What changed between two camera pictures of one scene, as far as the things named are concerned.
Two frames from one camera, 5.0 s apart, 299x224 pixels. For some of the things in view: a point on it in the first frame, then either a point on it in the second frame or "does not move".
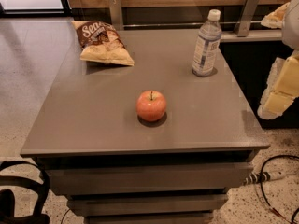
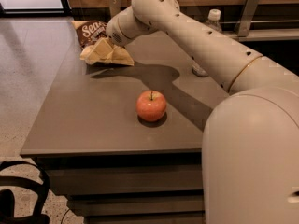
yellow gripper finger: x=275 y=19 → x=120 y=54
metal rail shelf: x=226 y=35 does not move
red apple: x=151 y=105 does not move
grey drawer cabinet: x=118 y=168 does not move
